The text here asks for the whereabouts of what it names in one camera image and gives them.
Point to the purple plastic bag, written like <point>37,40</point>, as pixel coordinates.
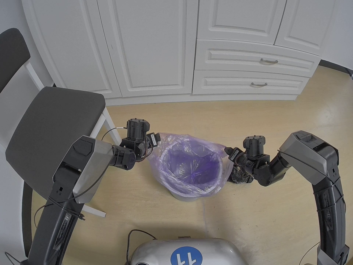
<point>190,161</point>

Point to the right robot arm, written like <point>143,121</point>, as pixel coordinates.
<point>306,153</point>

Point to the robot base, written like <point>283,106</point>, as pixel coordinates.
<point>165,252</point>

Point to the pale grey trash bin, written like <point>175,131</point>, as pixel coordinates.
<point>187,199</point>

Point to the crumpled black plastic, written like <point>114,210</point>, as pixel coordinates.
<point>240,177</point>

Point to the white wardrobe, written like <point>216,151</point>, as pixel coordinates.
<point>154,37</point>

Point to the white chair with grey seat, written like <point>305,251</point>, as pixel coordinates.
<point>55,120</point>

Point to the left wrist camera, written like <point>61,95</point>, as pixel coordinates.
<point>154,140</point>

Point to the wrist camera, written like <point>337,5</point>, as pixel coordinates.
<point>154,140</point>
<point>233,154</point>

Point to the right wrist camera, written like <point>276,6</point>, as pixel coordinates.
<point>233,154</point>

